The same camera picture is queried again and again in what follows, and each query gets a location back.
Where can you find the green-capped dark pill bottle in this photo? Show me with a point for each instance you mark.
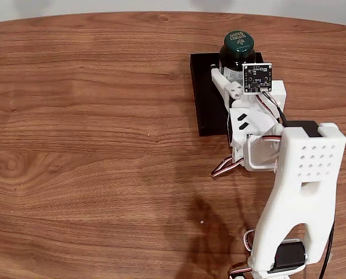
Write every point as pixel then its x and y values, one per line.
pixel 238 43

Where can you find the black camera circuit board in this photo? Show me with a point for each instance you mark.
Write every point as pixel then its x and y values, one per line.
pixel 257 78

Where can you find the shallow black box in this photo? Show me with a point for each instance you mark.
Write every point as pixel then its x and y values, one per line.
pixel 208 101

